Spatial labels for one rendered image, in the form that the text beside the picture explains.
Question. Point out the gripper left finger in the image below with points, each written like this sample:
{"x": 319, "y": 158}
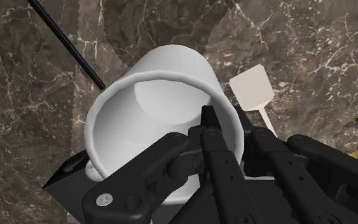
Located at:
{"x": 219, "y": 167}

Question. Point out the white cup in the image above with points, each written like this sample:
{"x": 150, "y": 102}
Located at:
{"x": 141, "y": 124}

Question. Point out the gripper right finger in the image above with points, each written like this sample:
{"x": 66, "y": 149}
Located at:
{"x": 290, "y": 173}

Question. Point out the thin black rod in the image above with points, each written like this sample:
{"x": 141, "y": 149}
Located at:
{"x": 67, "y": 45}

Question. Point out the white spatula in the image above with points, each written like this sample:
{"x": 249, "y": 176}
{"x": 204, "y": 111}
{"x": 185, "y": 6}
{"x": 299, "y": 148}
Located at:
{"x": 252, "y": 87}

